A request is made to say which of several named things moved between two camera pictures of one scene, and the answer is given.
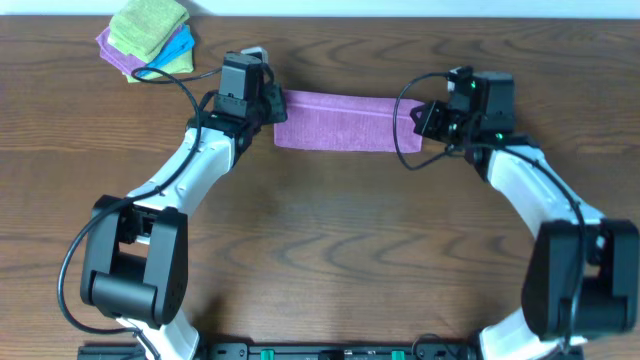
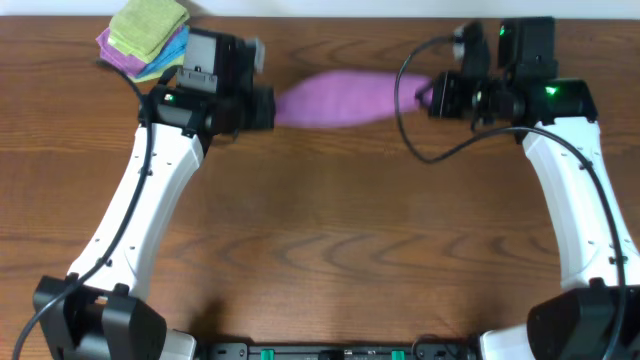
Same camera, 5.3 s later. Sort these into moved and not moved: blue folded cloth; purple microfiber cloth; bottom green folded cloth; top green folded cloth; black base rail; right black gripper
Moved: right black gripper; purple microfiber cloth
Not moved: bottom green folded cloth; blue folded cloth; top green folded cloth; black base rail
